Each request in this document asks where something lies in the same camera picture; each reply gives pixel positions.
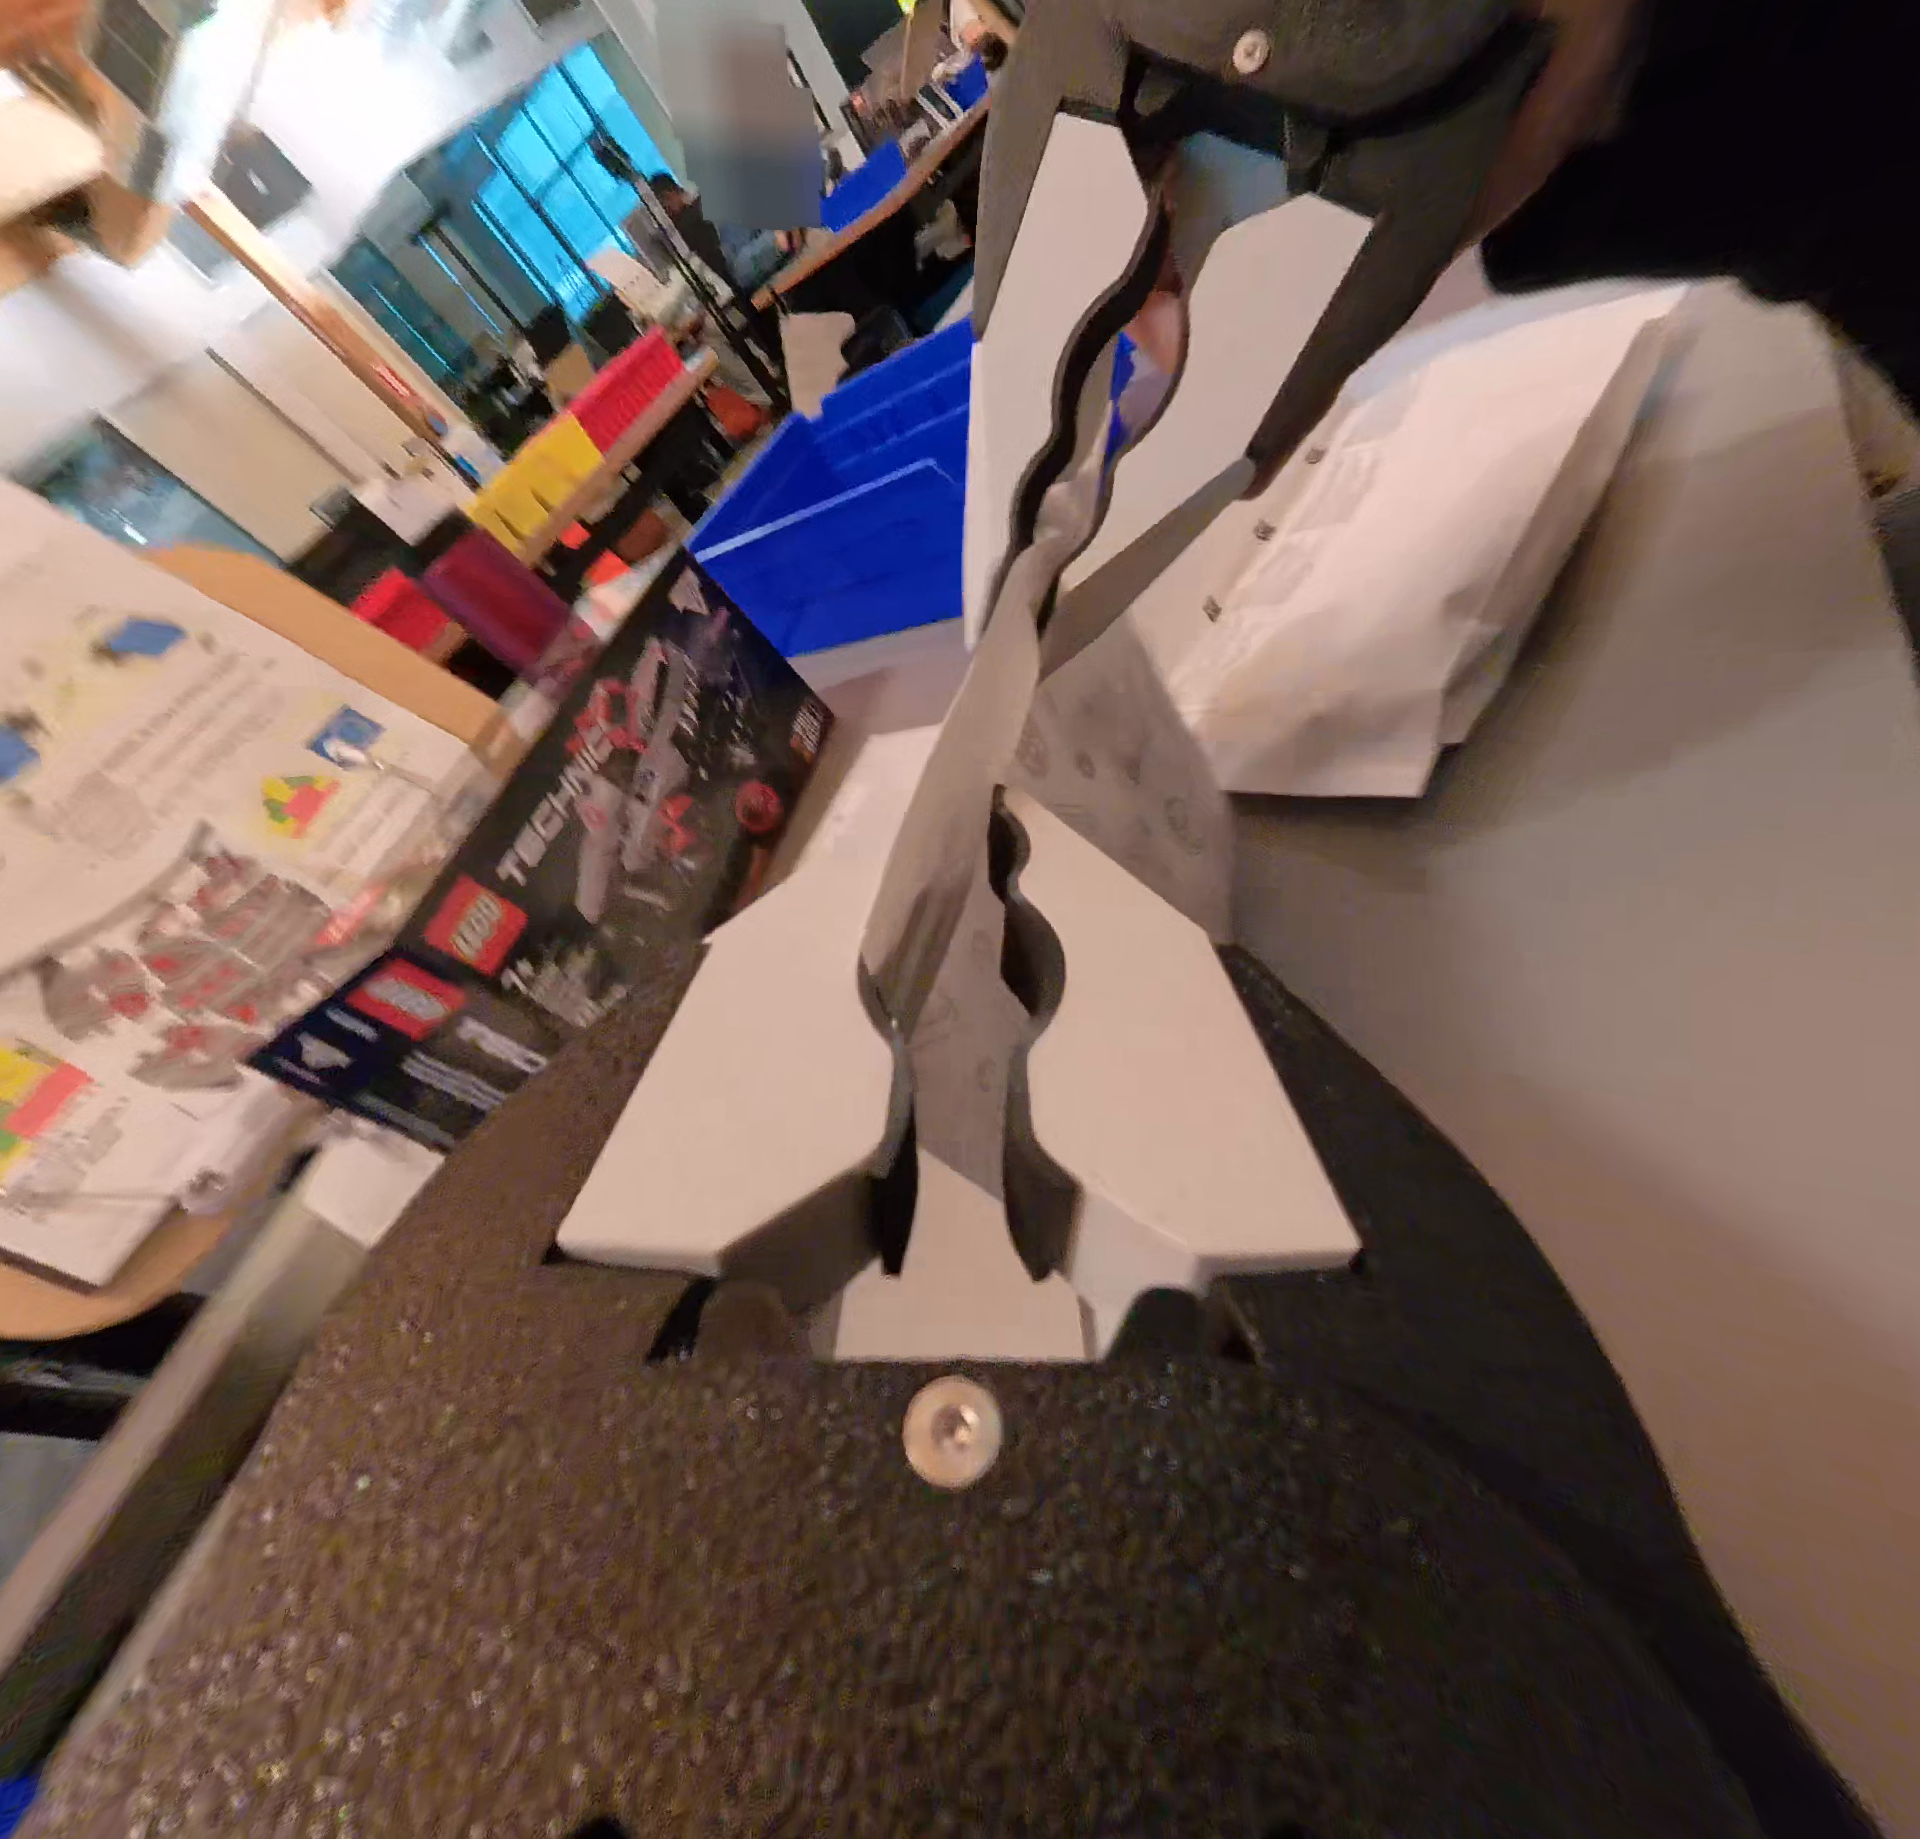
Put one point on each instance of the large window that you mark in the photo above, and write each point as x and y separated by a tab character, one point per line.
527	219

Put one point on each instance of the dark red bin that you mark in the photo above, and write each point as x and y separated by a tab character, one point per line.
496	595

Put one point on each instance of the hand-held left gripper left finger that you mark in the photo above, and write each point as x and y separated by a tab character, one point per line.
723	1110

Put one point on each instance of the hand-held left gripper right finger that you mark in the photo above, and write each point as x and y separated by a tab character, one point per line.
1190	1110

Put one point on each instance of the white rounded board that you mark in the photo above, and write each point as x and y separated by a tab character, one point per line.
365	1188

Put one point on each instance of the white paper bag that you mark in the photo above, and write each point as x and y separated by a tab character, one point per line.
1430	576

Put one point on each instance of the small printed paper bag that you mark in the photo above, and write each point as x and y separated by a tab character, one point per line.
1109	777

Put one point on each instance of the row of yellow bins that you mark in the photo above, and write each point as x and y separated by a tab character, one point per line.
532	479

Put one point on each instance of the black toy set box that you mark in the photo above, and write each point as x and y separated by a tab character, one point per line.
628	850

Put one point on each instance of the row of red bins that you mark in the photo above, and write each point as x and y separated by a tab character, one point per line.
625	387

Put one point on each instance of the blue plastic bin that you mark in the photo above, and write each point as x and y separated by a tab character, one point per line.
843	551
917	376
883	188

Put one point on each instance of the person's right forearm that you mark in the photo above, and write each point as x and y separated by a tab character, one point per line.
1770	119

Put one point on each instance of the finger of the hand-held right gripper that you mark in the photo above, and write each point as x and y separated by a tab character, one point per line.
1053	292
1246	325

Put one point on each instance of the cardboard box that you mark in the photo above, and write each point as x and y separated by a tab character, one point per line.
88	202

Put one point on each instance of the person's right hand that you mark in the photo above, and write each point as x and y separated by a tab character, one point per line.
1591	69

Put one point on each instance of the colourful printed instruction sheet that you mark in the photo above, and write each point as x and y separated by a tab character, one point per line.
169	816

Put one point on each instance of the round wooden table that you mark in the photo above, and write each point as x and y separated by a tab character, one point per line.
371	639

